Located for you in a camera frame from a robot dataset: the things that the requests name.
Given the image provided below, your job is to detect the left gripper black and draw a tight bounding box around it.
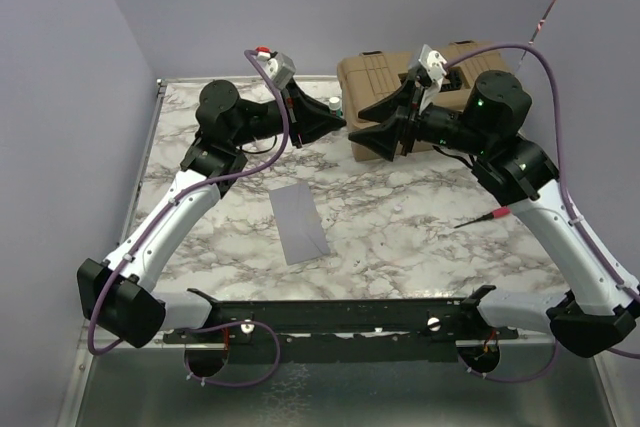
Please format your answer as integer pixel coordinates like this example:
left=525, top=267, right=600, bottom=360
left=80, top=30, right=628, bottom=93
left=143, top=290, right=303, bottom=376
left=231, top=76, right=346, bottom=148

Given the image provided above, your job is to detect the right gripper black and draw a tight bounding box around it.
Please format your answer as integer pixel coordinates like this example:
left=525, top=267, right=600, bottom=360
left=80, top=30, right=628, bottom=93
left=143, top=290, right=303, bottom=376
left=348, top=73, right=491, bottom=160

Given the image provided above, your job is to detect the small green white tube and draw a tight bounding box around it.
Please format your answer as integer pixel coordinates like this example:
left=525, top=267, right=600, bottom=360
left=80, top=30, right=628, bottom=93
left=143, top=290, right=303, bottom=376
left=328, top=96, right=342, bottom=117

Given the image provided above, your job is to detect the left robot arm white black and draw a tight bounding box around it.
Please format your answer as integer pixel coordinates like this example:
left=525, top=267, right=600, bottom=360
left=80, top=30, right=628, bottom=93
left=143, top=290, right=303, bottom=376
left=77, top=80, right=346, bottom=348

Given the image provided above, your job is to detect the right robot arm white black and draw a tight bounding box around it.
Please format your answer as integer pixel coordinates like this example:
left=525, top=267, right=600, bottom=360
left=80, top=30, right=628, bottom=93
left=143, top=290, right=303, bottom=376
left=349, top=70, right=639, bottom=358

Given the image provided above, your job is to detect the tan plastic tool case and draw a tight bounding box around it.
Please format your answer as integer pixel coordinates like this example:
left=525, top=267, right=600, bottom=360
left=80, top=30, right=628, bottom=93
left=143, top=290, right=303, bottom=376
left=337, top=41, right=511, bottom=161

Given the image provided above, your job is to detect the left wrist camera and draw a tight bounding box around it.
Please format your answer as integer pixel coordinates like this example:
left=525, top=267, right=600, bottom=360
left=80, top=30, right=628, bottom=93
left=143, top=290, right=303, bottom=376
left=256, top=46, right=296, bottom=90

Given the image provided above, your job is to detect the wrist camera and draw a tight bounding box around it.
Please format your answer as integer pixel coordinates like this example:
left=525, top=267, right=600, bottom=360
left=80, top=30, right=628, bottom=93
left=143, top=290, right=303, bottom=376
left=407, top=44, right=447, bottom=113
left=256, top=46, right=296, bottom=90

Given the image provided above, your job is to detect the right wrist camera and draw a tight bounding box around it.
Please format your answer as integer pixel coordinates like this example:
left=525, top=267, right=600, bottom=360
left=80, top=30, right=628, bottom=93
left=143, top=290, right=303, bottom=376
left=407, top=44, right=447, bottom=113

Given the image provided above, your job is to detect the red handled screwdriver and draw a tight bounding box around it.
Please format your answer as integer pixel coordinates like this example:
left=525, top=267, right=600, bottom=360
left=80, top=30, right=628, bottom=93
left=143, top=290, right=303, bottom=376
left=455, top=207, right=511, bottom=229

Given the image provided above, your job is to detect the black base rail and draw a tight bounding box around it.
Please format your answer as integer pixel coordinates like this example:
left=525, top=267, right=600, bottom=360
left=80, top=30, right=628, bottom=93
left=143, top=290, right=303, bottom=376
left=163, top=297, right=518, bottom=364

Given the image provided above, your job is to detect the aluminium frame rail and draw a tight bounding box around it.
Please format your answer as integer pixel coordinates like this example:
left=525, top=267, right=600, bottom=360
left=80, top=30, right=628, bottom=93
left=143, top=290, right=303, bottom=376
left=54, top=77, right=174, bottom=427

